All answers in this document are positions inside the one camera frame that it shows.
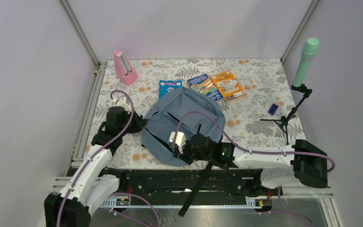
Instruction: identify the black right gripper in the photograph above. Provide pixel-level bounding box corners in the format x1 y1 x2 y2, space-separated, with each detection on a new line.
173 140 214 166

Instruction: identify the blue student backpack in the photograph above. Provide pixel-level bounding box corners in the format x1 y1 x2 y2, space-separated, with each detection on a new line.
141 87 226 167

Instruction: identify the orange book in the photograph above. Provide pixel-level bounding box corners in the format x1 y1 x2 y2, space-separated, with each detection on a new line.
209 70 247 102

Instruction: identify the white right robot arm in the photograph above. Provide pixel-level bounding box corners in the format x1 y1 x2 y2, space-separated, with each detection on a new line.
169 132 330 195

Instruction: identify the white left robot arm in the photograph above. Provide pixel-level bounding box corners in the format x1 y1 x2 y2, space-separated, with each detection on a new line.
44 104 146 227

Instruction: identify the blue round package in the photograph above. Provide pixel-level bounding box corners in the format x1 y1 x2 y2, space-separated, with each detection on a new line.
158 80 182 99

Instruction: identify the pink metronome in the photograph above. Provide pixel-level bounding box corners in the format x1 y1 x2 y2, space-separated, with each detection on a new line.
114 50 138 86

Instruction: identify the blue treehouse book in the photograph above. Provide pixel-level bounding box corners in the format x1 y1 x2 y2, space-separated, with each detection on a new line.
187 74 223 102

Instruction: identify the floral tablecloth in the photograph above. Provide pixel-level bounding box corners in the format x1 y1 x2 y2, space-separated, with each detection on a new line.
85 58 305 152

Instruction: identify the purple toy brick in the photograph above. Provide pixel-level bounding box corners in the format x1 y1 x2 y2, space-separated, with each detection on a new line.
268 104 279 115

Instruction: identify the black tripod stand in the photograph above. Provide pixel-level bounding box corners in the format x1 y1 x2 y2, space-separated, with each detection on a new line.
260 84 312 145

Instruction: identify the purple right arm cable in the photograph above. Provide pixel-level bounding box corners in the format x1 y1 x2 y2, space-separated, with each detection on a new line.
172 110 337 227

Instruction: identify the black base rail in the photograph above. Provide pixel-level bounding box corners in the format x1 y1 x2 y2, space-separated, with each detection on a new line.
99 167 283 206

